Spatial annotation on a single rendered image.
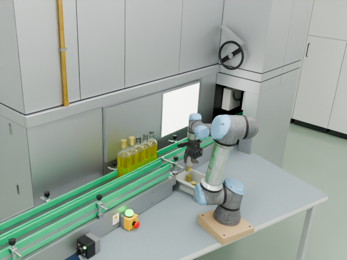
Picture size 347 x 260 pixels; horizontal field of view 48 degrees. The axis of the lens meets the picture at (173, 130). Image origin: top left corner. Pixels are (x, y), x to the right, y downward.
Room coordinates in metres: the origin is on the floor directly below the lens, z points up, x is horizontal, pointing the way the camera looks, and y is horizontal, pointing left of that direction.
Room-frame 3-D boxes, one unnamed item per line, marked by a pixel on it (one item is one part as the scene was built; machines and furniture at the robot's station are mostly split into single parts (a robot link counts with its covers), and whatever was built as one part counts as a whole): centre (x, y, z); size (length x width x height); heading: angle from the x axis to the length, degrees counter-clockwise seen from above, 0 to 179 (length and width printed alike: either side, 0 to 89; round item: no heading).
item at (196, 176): (2.15, -0.15, 0.80); 0.22 x 0.17 x 0.09; 52
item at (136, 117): (2.39, 0.11, 1.15); 0.90 x 0.03 x 0.34; 142
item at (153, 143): (2.15, 0.13, 0.99); 0.06 x 0.06 x 0.21; 51
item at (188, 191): (2.16, -0.13, 0.79); 0.27 x 0.17 x 0.08; 52
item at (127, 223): (1.74, 0.21, 0.79); 0.07 x 0.07 x 0.07; 52
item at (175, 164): (2.12, -0.01, 0.95); 0.17 x 0.03 x 0.12; 52
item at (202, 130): (2.05, -0.17, 1.21); 0.11 x 0.11 x 0.08; 16
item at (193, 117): (2.14, -0.12, 1.22); 0.09 x 0.08 x 0.11; 16
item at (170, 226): (2.36, 0.05, 0.73); 1.58 x 1.52 x 0.04; 125
